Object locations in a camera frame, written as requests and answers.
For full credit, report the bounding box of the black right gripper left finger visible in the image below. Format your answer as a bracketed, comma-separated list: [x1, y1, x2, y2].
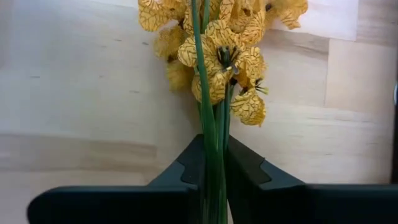
[27, 133, 206, 224]

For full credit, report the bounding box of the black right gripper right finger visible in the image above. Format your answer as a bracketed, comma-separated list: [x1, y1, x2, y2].
[225, 135, 398, 224]

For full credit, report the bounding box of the yellow artificial flower bunch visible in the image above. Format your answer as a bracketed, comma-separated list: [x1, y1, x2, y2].
[137, 0, 309, 224]

